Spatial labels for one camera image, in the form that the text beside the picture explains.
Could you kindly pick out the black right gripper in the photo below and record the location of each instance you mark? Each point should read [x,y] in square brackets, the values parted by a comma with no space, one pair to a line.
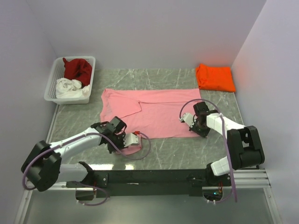
[204,134]

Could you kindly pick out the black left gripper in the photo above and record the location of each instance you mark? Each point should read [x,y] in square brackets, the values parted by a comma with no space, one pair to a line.
[121,146]

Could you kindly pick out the pink t shirt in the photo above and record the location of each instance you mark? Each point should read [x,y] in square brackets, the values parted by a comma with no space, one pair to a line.
[152,112]

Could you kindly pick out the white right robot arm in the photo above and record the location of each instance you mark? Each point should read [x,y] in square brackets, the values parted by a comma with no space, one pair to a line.
[243,144]

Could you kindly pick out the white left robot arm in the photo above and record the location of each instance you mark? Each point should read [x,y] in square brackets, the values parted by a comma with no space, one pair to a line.
[44,166]

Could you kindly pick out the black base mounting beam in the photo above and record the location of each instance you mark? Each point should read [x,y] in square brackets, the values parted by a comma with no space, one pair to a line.
[153,182]

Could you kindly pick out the folded orange t shirt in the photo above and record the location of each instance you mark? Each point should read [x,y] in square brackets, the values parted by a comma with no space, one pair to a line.
[215,78]

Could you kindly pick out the white t shirt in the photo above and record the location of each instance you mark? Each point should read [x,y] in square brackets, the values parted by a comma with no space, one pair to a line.
[66,88]

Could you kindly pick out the white plastic laundry basket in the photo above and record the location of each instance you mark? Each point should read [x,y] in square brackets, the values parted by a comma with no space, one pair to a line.
[57,72]

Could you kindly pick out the dark red t shirt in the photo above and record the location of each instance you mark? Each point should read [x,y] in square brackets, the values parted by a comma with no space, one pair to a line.
[78,69]

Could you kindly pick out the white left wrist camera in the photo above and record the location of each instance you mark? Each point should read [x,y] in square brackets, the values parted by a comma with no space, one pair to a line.
[131,139]

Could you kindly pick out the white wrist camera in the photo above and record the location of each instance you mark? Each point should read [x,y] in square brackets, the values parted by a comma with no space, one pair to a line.
[131,139]
[188,118]

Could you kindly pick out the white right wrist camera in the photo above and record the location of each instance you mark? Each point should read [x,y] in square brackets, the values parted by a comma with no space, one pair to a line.
[188,118]

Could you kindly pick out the aluminium rail frame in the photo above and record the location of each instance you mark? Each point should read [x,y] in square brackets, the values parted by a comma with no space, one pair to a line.
[251,177]

